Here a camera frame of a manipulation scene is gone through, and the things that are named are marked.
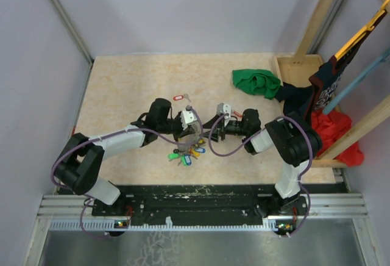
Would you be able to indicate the wooden rack frame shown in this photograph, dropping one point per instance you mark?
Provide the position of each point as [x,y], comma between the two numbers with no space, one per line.
[297,69]

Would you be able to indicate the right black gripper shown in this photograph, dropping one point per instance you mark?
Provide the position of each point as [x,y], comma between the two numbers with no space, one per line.
[211,123]

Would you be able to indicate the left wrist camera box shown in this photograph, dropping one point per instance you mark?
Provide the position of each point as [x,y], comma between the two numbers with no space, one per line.
[187,117]

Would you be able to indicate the grey corner wall post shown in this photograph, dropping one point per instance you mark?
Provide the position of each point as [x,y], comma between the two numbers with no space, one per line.
[72,30]

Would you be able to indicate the aluminium rail frame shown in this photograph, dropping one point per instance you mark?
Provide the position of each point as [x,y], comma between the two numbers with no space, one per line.
[344,206]

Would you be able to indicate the light blue hanger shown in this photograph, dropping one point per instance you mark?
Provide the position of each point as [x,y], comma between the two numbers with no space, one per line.
[382,58]

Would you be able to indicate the red cloth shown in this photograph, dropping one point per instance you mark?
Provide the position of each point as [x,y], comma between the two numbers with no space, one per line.
[331,128]

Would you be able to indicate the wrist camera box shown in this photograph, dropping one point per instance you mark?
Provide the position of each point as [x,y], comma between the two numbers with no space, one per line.
[187,117]
[225,110]

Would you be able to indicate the dark navy shirt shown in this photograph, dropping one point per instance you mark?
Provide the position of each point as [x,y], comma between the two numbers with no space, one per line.
[301,102]

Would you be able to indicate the large keyring with tagged keys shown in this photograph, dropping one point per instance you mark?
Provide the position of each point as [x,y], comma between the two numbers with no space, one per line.
[190,146]

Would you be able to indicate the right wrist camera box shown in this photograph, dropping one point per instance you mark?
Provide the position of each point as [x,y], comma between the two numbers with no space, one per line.
[225,110]

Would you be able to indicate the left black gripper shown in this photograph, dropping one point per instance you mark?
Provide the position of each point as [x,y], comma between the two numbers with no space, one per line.
[176,136]

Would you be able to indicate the key with red fob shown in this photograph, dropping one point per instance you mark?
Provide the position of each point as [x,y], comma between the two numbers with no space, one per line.
[237,114]

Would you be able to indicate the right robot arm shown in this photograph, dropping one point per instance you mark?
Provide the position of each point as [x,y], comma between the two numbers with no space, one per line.
[295,140]

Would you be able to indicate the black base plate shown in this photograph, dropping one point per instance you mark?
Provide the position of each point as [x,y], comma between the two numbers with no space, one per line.
[193,205]

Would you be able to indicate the yellow hanger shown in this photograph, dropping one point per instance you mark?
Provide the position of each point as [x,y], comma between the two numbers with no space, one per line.
[366,29]

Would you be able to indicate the green cloth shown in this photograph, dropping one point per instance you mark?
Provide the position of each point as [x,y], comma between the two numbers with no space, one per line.
[256,82]

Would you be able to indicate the key with red tag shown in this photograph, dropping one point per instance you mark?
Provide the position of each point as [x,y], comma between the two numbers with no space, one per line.
[181,97]

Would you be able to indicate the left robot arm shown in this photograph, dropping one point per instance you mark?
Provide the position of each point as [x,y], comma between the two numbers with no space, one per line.
[78,165]

